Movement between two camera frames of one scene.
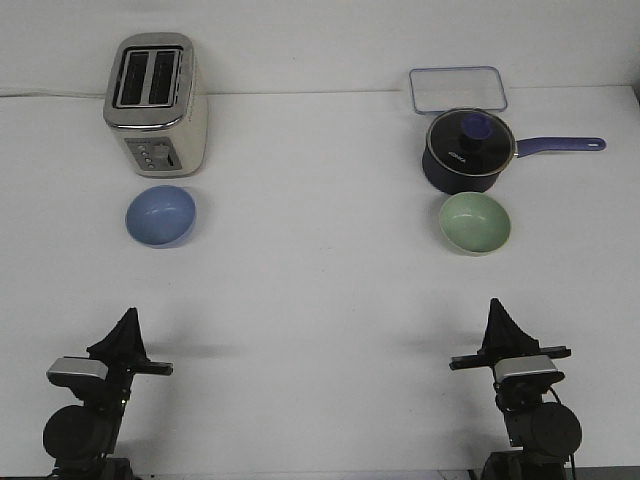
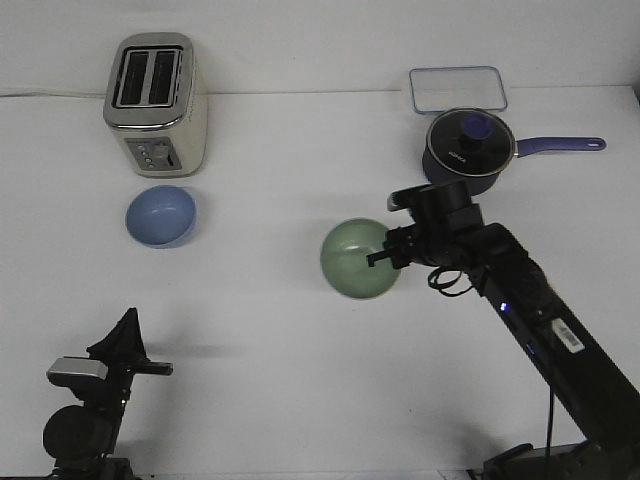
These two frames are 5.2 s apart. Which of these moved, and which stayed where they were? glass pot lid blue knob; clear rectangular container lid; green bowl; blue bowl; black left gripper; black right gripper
Moved: black right gripper; green bowl
Stayed: glass pot lid blue knob; blue bowl; black left gripper; clear rectangular container lid
